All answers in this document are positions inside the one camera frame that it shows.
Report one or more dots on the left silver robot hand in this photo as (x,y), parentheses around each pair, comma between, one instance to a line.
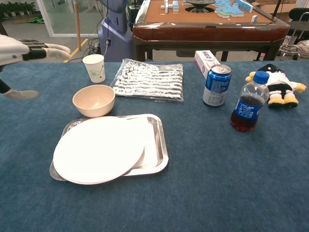
(12,50)

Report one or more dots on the beige bowl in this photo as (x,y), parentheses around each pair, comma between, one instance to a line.
(94,99)

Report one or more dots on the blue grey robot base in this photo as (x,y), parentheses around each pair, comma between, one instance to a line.
(116,36)

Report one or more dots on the silver metal tray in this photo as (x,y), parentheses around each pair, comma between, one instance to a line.
(163,154)

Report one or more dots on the black desk leg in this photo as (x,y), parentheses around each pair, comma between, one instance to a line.
(3,30)

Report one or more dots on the green object on floor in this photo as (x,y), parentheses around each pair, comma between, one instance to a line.
(36,19)

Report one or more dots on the row of potted plants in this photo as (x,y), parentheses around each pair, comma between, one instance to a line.
(14,8)

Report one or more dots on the wooden pole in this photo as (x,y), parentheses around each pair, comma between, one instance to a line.
(77,29)

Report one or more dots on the white paper cup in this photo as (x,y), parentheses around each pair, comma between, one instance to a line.
(96,70)

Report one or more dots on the white round plate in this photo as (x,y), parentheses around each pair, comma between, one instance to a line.
(96,149)

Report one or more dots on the striped cloth in plastic bag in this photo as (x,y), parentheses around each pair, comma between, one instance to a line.
(149,82)

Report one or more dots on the white blue mahjong tile stack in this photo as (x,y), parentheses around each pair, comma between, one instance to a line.
(170,6)

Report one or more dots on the white toothpaste box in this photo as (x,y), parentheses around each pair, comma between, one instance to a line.
(202,60)

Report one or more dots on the brown mahjong table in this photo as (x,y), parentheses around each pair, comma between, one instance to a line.
(205,31)

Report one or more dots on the blue soda can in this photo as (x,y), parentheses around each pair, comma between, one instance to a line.
(216,87)

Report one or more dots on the blue mahjong tile cluster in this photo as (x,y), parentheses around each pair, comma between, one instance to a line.
(229,9)

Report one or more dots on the blue table cloth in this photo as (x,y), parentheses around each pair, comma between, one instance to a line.
(217,181)

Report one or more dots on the cola bottle blue cap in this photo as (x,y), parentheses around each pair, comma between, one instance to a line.
(248,108)

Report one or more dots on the single blue white mahjong tile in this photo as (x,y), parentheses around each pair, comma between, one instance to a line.
(254,18)

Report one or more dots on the black tripod stand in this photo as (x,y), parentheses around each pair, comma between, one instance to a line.
(278,7)

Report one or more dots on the black white plush penguin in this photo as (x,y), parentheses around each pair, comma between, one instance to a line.
(280,82)

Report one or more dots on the chrome black swivel chair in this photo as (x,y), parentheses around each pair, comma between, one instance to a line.
(298,14)

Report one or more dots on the glass partition white frame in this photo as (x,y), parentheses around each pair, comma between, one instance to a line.
(62,19)

